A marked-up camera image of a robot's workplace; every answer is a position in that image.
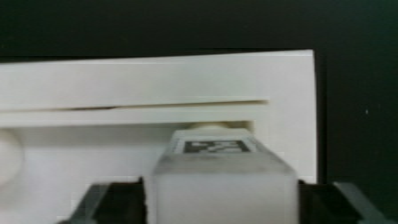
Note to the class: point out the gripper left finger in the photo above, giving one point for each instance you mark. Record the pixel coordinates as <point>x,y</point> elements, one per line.
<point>112,204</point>

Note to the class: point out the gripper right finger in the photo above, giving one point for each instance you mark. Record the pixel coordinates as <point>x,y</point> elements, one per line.
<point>334,204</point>

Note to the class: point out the white table leg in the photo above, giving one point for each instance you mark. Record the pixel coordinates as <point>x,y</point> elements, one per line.
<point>222,183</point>

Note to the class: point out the white square table top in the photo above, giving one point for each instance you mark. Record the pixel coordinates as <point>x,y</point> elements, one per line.
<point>93,146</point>

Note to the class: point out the white fence right wall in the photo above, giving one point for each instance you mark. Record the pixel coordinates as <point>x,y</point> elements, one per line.
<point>249,87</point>

